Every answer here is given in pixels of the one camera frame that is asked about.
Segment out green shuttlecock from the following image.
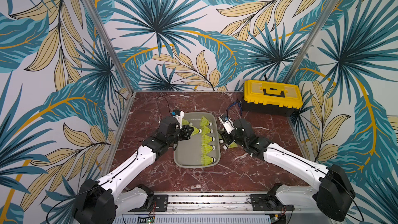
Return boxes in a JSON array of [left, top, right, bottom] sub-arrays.
[[200, 116, 212, 127], [201, 155, 216, 167], [224, 142, 238, 150], [218, 130, 224, 144], [201, 144, 216, 155], [188, 125, 202, 136], [201, 134, 215, 144], [200, 126, 214, 134]]

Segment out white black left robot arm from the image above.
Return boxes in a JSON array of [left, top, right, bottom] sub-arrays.
[[72, 116, 201, 224]]

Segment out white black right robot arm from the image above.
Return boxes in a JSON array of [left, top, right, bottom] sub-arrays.
[[219, 115, 356, 222]]

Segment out grey plastic tray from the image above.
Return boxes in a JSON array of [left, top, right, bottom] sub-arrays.
[[174, 112, 221, 169]]

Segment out yellow black toolbox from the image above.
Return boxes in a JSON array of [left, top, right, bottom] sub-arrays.
[[241, 79, 303, 117]]

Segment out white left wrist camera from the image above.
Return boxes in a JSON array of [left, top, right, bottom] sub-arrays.
[[171, 110, 184, 128]]

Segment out blue handled pliers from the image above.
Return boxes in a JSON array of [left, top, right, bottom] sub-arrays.
[[226, 100, 243, 119]]

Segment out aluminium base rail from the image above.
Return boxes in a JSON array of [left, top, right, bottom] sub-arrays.
[[71, 191, 315, 224]]

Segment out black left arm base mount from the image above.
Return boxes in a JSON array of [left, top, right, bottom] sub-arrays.
[[127, 184, 169, 213]]

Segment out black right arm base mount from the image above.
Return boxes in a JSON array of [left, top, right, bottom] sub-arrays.
[[248, 183, 294, 212]]

